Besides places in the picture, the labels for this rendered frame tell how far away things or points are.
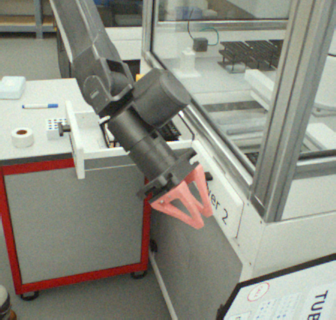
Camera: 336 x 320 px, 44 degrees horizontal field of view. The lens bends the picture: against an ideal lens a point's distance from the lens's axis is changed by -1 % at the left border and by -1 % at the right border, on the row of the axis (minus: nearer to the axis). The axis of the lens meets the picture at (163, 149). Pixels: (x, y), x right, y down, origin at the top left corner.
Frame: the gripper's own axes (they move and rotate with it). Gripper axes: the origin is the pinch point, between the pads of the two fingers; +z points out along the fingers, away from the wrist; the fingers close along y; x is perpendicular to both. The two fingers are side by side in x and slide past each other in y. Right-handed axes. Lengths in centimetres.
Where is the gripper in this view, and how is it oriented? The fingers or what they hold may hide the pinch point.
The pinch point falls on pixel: (202, 216)
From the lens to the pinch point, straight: 63.9
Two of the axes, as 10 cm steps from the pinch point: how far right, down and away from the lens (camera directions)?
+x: -5.9, 4.7, 6.6
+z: 6.3, 7.8, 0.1
